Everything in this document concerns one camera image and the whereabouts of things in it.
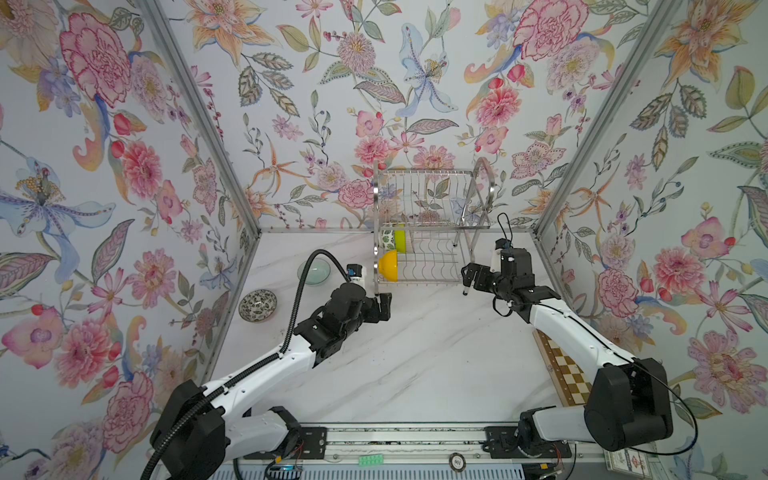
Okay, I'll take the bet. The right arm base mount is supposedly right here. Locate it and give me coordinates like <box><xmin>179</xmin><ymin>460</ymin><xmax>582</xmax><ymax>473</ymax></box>
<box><xmin>482</xmin><ymin>425</ymin><xmax>573</xmax><ymax>460</ymax></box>

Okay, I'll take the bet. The yellow plastic bowl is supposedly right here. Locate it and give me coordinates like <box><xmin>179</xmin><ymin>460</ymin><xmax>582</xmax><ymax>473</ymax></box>
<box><xmin>377</xmin><ymin>250</ymin><xmax>399</xmax><ymax>282</ymax></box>

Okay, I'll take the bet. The pale green celadon bowl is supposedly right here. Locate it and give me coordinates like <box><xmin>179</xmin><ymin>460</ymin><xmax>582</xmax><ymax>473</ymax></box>
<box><xmin>305</xmin><ymin>256</ymin><xmax>331</xmax><ymax>286</ymax></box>

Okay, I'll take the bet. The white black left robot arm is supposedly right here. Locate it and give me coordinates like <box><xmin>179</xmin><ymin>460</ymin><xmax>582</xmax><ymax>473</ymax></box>
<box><xmin>141</xmin><ymin>282</ymin><xmax>392</xmax><ymax>479</ymax></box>

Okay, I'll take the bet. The wooden checkerboard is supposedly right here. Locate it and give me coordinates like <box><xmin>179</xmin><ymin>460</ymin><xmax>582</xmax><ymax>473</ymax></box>
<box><xmin>533</xmin><ymin>330</ymin><xmax>591</xmax><ymax>407</ymax></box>

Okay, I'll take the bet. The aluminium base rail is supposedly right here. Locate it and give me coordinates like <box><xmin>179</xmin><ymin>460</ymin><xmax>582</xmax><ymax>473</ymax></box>
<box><xmin>146</xmin><ymin>421</ymin><xmax>667</xmax><ymax>466</ymax></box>

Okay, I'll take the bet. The black white patterned bowl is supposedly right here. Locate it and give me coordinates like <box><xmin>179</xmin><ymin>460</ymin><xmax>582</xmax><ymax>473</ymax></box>
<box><xmin>238</xmin><ymin>289</ymin><xmax>278</xmax><ymax>323</ymax></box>

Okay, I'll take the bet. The silver wire dish rack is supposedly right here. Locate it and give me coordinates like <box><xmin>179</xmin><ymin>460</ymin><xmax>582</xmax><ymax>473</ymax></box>
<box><xmin>372</xmin><ymin>157</ymin><xmax>497</xmax><ymax>291</ymax></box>

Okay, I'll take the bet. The black corrugated left cable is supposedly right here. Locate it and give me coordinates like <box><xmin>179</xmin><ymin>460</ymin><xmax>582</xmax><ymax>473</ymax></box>
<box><xmin>140</xmin><ymin>248</ymin><xmax>352</xmax><ymax>480</ymax></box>

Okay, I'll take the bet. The lime green plastic bowl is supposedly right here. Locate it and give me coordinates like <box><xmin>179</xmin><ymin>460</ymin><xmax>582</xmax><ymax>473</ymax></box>
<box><xmin>393</xmin><ymin>229</ymin><xmax>407</xmax><ymax>253</ymax></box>

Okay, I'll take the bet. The green leaf pattern bowl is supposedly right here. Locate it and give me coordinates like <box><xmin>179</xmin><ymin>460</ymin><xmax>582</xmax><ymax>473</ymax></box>
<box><xmin>379</xmin><ymin>229</ymin><xmax>396</xmax><ymax>253</ymax></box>

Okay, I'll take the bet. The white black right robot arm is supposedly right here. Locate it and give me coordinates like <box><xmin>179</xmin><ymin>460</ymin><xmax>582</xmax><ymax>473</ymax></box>
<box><xmin>461</xmin><ymin>248</ymin><xmax>673</xmax><ymax>454</ymax></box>

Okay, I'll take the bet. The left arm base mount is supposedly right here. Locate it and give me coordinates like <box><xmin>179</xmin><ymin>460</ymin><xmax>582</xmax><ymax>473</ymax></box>
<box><xmin>244</xmin><ymin>427</ymin><xmax>328</xmax><ymax>462</ymax></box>

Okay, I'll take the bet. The green connector block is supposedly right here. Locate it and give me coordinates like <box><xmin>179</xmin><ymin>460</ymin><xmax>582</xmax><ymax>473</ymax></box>
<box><xmin>358</xmin><ymin>454</ymin><xmax>384</xmax><ymax>468</ymax></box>

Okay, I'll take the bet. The printed label card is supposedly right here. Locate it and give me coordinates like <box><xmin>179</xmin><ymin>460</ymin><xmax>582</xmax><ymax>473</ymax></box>
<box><xmin>604</xmin><ymin>449</ymin><xmax>653</xmax><ymax>479</ymax></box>

